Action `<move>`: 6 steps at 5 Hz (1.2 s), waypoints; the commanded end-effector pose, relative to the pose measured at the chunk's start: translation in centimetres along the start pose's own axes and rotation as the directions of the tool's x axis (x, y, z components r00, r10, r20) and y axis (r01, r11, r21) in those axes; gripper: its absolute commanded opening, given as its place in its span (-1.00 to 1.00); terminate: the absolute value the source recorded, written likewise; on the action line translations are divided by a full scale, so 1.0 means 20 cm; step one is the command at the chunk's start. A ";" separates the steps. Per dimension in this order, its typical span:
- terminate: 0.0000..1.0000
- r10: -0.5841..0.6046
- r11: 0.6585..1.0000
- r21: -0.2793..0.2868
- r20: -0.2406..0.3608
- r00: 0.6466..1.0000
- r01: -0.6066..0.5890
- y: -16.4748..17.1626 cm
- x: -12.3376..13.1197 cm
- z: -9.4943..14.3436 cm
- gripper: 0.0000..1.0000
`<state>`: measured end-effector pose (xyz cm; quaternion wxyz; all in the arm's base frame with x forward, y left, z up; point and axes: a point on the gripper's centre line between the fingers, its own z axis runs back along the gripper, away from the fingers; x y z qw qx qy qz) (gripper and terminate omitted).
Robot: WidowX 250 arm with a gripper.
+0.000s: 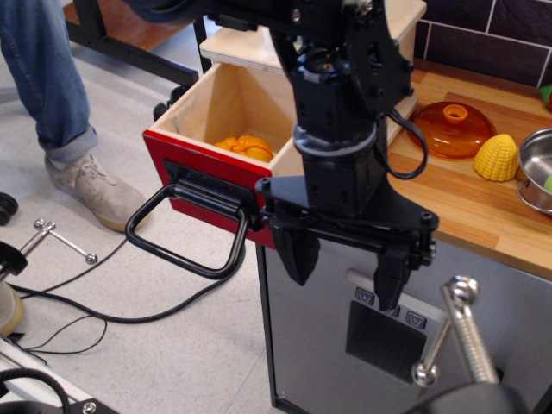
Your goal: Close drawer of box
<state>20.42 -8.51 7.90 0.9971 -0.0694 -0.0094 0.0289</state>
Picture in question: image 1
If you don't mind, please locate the light wooden box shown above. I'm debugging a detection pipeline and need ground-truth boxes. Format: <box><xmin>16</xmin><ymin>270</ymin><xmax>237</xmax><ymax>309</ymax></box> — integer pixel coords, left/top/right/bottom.
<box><xmin>200</xmin><ymin>1</ymin><xmax>427</xmax><ymax>138</ymax></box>

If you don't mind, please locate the blue jeans leg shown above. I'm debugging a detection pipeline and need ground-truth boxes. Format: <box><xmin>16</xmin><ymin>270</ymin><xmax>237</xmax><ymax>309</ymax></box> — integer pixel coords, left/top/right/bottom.
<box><xmin>1</xmin><ymin>1</ymin><xmax>98</xmax><ymax>164</ymax></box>

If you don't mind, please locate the toy kitchen oven cabinet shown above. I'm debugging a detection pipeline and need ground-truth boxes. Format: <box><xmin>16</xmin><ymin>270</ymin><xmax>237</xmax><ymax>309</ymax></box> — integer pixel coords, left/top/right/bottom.
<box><xmin>257</xmin><ymin>241</ymin><xmax>551</xmax><ymax>413</ymax></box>

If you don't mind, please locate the silver clamp screw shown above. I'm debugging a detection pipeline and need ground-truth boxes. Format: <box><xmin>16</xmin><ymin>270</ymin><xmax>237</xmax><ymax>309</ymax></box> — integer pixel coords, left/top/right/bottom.
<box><xmin>411</xmin><ymin>275</ymin><xmax>499</xmax><ymax>387</ymax></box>
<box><xmin>19</xmin><ymin>219</ymin><xmax>98</xmax><ymax>266</ymax></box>

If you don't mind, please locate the yellow toy corn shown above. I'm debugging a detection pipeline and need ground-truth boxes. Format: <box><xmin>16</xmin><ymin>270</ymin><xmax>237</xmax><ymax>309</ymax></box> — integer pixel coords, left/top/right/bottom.
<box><xmin>474</xmin><ymin>134</ymin><xmax>518</xmax><ymax>182</ymax></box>

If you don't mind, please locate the orange toy pumpkin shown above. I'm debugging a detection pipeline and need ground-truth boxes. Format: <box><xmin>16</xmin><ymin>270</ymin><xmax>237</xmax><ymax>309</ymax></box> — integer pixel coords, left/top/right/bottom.
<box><xmin>214</xmin><ymin>135</ymin><xmax>274</xmax><ymax>162</ymax></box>

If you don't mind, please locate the steel pot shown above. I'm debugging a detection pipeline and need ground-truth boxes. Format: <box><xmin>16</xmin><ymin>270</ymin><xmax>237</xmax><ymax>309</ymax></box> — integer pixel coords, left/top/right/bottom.
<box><xmin>517</xmin><ymin>129</ymin><xmax>551</xmax><ymax>216</ymax></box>

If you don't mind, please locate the green toy vegetable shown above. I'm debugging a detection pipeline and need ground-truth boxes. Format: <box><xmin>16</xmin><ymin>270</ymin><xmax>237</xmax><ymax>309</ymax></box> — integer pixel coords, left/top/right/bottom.
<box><xmin>538</xmin><ymin>85</ymin><xmax>552</xmax><ymax>110</ymax></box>

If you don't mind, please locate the black frame wooden table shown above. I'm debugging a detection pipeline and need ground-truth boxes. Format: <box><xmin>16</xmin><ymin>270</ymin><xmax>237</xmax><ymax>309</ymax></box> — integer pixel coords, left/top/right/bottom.
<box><xmin>63</xmin><ymin>1</ymin><xmax>211</xmax><ymax>87</ymax></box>

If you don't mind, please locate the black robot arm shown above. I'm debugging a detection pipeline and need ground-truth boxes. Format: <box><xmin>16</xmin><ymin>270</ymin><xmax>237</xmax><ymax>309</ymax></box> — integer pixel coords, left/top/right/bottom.
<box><xmin>176</xmin><ymin>1</ymin><xmax>439</xmax><ymax>311</ymax></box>

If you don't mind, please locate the left silver clamp screw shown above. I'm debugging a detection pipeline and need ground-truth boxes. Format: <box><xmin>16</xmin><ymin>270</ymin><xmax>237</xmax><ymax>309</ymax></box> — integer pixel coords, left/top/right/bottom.
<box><xmin>19</xmin><ymin>219</ymin><xmax>98</xmax><ymax>266</ymax></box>

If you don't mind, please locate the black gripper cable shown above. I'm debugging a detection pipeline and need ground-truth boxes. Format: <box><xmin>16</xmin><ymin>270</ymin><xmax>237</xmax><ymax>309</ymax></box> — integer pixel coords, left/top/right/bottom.
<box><xmin>374</xmin><ymin>108</ymin><xmax>430</xmax><ymax>181</ymax></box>

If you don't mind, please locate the black caster wheel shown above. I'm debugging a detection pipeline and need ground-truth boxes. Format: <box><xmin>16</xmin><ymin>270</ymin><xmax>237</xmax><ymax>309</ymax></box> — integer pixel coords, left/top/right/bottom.
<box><xmin>0</xmin><ymin>192</ymin><xmax>19</xmax><ymax>226</ymax></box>

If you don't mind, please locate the beige sneaker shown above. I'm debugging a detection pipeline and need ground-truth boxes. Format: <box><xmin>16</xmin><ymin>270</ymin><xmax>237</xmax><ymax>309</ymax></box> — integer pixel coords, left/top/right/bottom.
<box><xmin>45</xmin><ymin>154</ymin><xmax>146</xmax><ymax>232</ymax></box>

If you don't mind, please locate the black metal drawer handle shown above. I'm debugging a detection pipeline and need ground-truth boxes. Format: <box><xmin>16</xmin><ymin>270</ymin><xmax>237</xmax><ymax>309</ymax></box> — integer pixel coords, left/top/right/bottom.
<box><xmin>125</xmin><ymin>184</ymin><xmax>250</xmax><ymax>281</ymax></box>

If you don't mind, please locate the orange glass pot lid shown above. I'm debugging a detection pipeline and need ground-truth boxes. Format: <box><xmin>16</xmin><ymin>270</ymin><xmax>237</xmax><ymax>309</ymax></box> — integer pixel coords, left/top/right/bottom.
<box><xmin>411</xmin><ymin>102</ymin><xmax>497</xmax><ymax>160</ymax></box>

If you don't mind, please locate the red front wooden drawer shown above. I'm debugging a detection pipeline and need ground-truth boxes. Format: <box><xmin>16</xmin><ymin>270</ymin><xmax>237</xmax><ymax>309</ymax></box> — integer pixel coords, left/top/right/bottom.
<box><xmin>142</xmin><ymin>62</ymin><xmax>305</xmax><ymax>250</ymax></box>

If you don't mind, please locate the near silver clamp screw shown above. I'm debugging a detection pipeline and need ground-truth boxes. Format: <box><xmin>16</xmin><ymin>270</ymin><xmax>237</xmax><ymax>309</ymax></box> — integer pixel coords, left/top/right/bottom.
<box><xmin>411</xmin><ymin>275</ymin><xmax>499</xmax><ymax>387</ymax></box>

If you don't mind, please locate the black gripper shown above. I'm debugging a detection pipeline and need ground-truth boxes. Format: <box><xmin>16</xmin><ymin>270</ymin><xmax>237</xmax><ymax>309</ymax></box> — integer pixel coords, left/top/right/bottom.
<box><xmin>255</xmin><ymin>119</ymin><xmax>439</xmax><ymax>311</ymax></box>

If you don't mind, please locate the aluminium frame with cable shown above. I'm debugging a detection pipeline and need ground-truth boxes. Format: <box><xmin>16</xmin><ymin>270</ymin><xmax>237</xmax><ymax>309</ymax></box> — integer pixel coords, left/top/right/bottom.
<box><xmin>1</xmin><ymin>336</ymin><xmax>116</xmax><ymax>413</ymax></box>

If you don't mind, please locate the black floor cable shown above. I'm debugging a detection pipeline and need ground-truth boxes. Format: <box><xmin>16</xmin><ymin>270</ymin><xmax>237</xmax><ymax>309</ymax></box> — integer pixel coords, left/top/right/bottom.
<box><xmin>8</xmin><ymin>239</ymin><xmax>247</xmax><ymax>355</ymax></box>

